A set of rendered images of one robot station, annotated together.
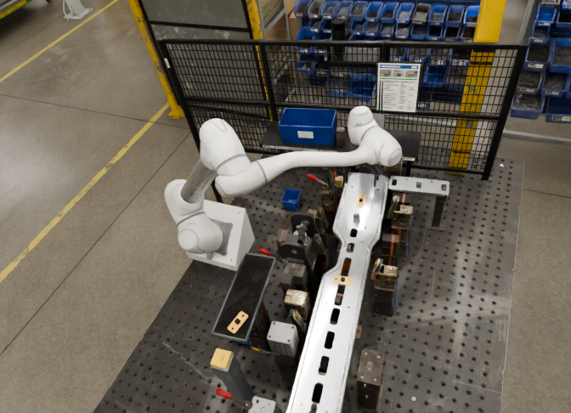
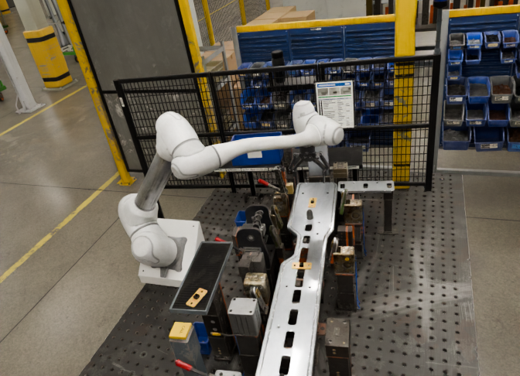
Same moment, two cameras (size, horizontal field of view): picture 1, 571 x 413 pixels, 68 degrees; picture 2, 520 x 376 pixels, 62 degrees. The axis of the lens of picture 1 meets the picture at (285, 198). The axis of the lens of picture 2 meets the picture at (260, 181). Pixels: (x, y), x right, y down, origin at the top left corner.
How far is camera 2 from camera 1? 0.52 m
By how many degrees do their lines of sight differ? 17
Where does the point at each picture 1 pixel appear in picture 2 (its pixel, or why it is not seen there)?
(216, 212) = (169, 228)
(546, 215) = (496, 237)
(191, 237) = (145, 243)
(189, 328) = (142, 346)
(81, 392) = not seen: outside the picture
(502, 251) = (455, 245)
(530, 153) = (470, 187)
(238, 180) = (193, 159)
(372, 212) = (324, 210)
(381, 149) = (324, 128)
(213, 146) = (169, 131)
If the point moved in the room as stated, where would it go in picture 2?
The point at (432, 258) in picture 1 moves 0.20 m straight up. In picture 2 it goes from (388, 258) to (389, 227)
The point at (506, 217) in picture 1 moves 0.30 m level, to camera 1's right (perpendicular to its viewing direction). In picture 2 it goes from (454, 218) to (502, 205)
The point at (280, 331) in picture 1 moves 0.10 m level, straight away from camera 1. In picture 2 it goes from (241, 305) to (233, 287)
